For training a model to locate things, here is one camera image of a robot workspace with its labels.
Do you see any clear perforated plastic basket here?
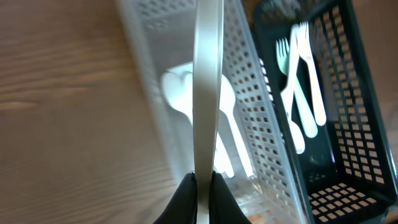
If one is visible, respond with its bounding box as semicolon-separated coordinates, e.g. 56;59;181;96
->
119;0;308;223

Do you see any black perforated plastic basket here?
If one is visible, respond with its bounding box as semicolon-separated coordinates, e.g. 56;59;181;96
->
253;1;397;223

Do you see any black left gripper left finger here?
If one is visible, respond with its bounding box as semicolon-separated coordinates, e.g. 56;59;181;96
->
154;172;198;224

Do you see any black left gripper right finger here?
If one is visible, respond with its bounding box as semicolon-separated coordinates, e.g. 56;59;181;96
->
209;171;251;224

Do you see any white plastic spoon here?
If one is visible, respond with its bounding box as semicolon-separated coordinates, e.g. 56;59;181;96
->
193;0;224;223
287;113;305;154
220;75;254;177
160;72;234;178

